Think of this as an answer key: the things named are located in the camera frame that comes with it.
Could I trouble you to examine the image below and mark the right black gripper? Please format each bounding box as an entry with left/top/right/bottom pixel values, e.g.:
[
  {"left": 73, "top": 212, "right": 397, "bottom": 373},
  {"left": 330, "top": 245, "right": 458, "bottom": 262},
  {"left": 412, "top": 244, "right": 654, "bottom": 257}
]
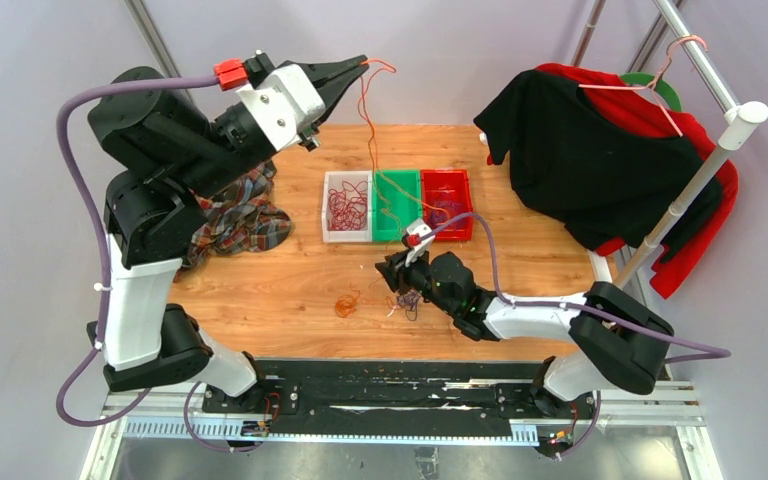
[{"left": 376, "top": 247, "right": 458, "bottom": 317}]

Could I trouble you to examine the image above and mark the red cable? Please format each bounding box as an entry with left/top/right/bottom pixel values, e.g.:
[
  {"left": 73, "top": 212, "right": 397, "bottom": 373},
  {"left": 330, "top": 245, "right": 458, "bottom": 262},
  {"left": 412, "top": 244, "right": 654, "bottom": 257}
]
[{"left": 327, "top": 178, "right": 371, "bottom": 233}]

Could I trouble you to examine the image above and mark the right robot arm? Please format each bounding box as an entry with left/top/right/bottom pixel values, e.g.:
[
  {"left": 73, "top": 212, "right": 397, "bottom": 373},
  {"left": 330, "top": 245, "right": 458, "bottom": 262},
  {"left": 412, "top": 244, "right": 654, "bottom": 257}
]
[{"left": 375, "top": 251, "right": 674, "bottom": 417}]

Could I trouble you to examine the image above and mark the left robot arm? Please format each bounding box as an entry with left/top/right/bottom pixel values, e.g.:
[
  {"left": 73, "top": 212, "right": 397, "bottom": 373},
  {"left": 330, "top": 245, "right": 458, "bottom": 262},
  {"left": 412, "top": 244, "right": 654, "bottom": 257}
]
[{"left": 88, "top": 53, "right": 369, "bottom": 413}]

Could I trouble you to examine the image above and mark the green plastic bin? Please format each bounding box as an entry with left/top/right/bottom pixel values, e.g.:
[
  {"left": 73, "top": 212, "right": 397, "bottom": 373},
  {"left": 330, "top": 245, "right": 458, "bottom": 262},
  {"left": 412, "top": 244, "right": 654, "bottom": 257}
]
[{"left": 370, "top": 169, "right": 423, "bottom": 243}]

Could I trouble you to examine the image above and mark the red plastic bin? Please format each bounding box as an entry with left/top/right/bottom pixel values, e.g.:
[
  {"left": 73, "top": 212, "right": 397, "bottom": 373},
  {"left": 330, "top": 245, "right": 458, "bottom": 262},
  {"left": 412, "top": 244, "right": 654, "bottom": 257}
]
[{"left": 420, "top": 169, "right": 473, "bottom": 242}]

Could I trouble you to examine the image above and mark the white plastic bin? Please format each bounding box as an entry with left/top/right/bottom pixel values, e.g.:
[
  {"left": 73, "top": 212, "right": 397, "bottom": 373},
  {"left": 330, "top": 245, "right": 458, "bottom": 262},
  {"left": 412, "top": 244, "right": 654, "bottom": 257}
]
[{"left": 321, "top": 170, "right": 373, "bottom": 243}]

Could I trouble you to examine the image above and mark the plaid flannel shirt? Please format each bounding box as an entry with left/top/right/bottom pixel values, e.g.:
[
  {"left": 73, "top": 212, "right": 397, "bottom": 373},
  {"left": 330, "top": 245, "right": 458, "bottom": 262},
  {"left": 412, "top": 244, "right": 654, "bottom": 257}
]
[{"left": 179, "top": 160, "right": 294, "bottom": 273}]

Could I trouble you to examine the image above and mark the black shirt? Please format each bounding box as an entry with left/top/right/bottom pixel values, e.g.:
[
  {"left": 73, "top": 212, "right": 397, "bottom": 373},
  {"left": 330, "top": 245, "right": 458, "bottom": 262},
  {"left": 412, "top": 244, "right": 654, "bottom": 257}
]
[{"left": 474, "top": 63, "right": 713, "bottom": 252}]

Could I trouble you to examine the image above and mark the red shirt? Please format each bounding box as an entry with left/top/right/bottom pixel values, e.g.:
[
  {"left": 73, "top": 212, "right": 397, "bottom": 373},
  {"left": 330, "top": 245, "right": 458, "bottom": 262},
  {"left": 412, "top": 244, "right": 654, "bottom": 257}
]
[{"left": 486, "top": 62, "right": 741, "bottom": 300}]

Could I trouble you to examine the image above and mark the green hanger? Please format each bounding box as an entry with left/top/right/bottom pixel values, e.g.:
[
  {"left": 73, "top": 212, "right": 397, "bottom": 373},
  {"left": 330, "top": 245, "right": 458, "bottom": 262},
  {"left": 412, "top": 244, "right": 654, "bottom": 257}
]
[{"left": 619, "top": 72, "right": 683, "bottom": 112}]

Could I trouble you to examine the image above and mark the white clothes rack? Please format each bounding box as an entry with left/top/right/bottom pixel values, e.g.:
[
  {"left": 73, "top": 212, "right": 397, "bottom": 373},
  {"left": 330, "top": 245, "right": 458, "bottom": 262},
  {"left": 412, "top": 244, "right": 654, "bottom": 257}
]
[{"left": 569, "top": 0, "right": 768, "bottom": 293}]

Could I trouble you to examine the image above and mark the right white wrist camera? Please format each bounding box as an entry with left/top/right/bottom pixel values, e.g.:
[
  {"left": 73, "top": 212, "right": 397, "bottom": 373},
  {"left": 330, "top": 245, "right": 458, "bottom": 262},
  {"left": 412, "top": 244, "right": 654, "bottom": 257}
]
[{"left": 403, "top": 218, "right": 435, "bottom": 267}]

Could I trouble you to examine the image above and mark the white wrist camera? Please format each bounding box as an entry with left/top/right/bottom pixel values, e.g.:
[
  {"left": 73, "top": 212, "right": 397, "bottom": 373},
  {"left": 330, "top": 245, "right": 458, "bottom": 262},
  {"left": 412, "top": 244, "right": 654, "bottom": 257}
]
[
  {"left": 235, "top": 64, "right": 326, "bottom": 152},
  {"left": 403, "top": 218, "right": 435, "bottom": 267}
]

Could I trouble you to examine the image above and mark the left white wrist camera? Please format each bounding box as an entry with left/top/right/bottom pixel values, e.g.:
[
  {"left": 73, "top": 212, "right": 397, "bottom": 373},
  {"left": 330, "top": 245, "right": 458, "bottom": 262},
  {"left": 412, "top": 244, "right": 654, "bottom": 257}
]
[{"left": 235, "top": 64, "right": 326, "bottom": 152}]

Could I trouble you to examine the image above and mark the small orange cable bundle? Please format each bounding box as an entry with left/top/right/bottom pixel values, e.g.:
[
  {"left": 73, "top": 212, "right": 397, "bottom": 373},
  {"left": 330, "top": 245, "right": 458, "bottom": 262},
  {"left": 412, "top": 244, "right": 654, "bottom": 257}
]
[{"left": 333, "top": 284, "right": 363, "bottom": 319}]

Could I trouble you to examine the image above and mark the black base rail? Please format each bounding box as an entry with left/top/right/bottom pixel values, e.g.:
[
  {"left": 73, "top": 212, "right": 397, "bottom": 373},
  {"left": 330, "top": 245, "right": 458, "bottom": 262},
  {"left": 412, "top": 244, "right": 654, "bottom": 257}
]
[{"left": 198, "top": 359, "right": 595, "bottom": 438}]

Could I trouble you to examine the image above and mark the pink wire hanger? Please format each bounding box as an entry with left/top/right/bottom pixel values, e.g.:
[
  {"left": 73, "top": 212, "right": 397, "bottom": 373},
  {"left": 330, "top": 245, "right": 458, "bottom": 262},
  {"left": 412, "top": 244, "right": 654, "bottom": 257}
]
[{"left": 578, "top": 35, "right": 708, "bottom": 137}]

